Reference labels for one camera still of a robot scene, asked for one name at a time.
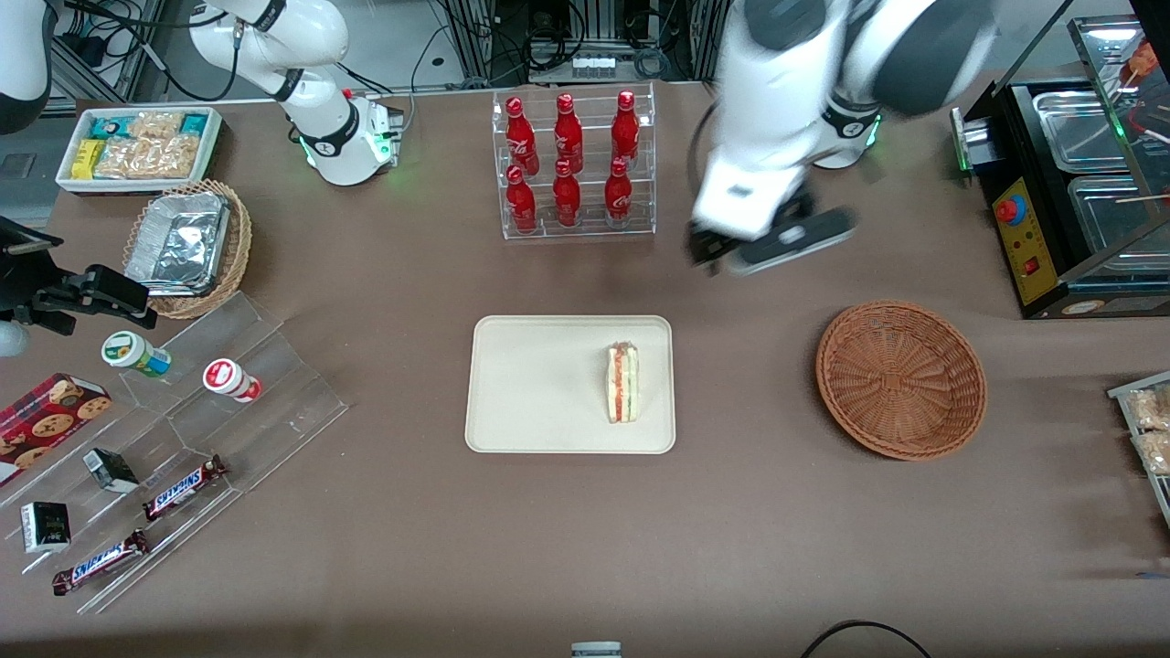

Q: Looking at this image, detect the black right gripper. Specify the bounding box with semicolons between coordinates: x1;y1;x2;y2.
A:
0;216;159;336

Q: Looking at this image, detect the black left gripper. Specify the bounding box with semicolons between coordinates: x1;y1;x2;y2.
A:
686;223;752;275

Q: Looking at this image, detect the triangular sandwich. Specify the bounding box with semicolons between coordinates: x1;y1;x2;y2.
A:
606;341;642;425

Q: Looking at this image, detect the light wicker basket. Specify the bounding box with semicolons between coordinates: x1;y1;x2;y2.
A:
122;179;253;320

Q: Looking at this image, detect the beige rectangular tray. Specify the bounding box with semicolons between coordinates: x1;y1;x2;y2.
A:
464;315;676;455

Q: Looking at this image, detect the brown round wicker basket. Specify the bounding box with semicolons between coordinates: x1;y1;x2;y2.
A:
815;301;989;461

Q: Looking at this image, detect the grey metal snack tray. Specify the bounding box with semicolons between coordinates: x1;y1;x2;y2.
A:
1107;370;1170;531

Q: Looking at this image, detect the green lid cup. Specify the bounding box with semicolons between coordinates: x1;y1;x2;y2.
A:
101;331;173;379

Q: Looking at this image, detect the red cola bottle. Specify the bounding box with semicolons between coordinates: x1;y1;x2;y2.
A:
505;164;538;234
552;160;582;229
611;90;641;165
554;93;584;173
505;98;539;175
604;157;634;228

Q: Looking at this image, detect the aluminium foil container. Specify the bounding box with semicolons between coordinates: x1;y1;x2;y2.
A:
124;191;230;296

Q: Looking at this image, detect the clear acrylic bottle rack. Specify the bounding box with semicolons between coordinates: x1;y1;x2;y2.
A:
492;82;657;241

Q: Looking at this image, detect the red plaid cookie box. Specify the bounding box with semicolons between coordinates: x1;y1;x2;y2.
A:
0;372;113;488

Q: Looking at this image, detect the white rectangular snack bin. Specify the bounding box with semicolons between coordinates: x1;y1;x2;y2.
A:
56;106;224;196

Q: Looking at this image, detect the clear cracker packet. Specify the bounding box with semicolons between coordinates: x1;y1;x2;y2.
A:
128;111;186;140
94;135;200;180

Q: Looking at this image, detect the red lid cup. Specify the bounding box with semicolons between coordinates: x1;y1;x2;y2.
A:
202;358;264;404

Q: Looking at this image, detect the clear acrylic stepped display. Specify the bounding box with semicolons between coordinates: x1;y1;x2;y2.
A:
0;292;349;616

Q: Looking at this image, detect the snickers chocolate bar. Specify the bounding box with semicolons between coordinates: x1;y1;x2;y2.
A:
51;529;150;598
142;454;229;523

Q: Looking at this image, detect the small black white box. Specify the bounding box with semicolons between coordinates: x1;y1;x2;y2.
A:
20;501;72;555

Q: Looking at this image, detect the black food warmer appliance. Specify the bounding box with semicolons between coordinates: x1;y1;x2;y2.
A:
950;0;1170;322

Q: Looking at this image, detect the steel warmer pan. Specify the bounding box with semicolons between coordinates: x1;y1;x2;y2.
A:
1067;173;1170;255
1031;89;1133;175

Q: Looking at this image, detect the clear pastry packet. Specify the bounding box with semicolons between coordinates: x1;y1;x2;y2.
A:
1125;387;1170;431
1132;430;1170;477

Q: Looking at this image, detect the black table cable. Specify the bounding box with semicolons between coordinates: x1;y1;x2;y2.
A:
801;619;934;658

